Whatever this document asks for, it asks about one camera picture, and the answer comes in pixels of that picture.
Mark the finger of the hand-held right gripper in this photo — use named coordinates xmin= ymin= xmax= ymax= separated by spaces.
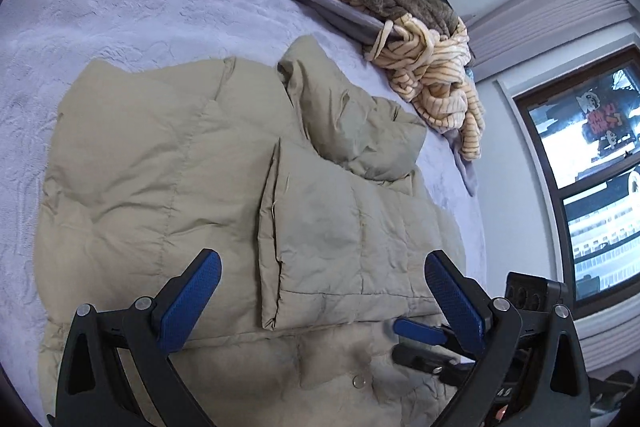
xmin=393 ymin=317 xmax=450 ymax=348
xmin=392 ymin=342 xmax=478 ymax=384

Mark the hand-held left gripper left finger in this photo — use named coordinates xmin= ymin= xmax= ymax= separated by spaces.
xmin=47 ymin=248 xmax=223 ymax=427

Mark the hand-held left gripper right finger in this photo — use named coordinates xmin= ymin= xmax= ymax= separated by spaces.
xmin=424 ymin=249 xmax=594 ymax=427

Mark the beige puffer jacket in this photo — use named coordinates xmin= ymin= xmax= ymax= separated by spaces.
xmin=32 ymin=34 xmax=468 ymax=427

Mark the cartoon window sticker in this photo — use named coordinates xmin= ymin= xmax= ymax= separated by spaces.
xmin=579 ymin=91 xmax=625 ymax=154

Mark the cream striped fleece garment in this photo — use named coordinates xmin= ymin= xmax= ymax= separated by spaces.
xmin=272 ymin=0 xmax=487 ymax=161

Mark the lavender embossed bed blanket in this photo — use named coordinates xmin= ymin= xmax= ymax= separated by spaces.
xmin=0 ymin=0 xmax=483 ymax=427

